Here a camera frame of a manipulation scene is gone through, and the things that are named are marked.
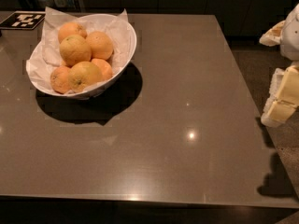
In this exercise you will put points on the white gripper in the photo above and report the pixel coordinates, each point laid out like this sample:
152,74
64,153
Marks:
291,36

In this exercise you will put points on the orange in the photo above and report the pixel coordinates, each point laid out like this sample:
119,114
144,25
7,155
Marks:
71,28
59,79
83,75
101,45
104,67
75,49

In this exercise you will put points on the white bowl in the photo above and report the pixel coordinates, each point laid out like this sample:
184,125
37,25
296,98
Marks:
126,58

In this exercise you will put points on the black white fiducial marker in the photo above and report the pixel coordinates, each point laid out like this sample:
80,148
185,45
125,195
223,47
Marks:
22,20

